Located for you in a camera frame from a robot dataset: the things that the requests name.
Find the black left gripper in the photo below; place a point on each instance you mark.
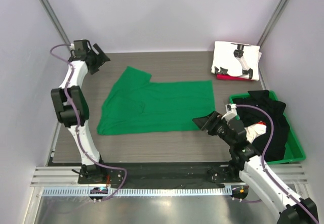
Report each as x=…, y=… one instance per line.
x=103, y=57

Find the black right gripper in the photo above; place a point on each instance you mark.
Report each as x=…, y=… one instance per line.
x=206, y=121

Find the green t shirt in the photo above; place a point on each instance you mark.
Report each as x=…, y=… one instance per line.
x=135, y=104

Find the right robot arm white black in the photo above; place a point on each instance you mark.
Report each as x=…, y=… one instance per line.
x=247, y=164

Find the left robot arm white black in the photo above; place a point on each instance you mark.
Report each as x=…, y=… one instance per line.
x=72, y=110

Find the folded red t shirt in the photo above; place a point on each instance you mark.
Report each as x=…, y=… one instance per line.
x=227, y=77

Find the white t shirt in bin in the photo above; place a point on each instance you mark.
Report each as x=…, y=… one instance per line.
x=254, y=131

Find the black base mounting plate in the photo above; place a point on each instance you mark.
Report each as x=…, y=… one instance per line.
x=156, y=176

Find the folded white printed t shirt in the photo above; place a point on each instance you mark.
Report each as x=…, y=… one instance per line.
x=237, y=60

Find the black t shirt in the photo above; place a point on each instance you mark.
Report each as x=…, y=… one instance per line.
x=270, y=123

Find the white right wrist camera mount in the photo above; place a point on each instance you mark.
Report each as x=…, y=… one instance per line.
x=231, y=112

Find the left aluminium corner post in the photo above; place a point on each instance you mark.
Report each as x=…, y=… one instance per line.
x=55, y=21

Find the aluminium corner post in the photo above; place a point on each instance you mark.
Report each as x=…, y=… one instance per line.
x=273, y=21
x=55, y=21

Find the aluminium frame rail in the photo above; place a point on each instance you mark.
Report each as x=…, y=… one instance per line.
x=64, y=175

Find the white slotted cable duct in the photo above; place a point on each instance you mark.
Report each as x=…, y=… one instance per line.
x=136, y=191

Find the right aluminium corner post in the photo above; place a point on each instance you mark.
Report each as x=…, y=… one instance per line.
x=273, y=21

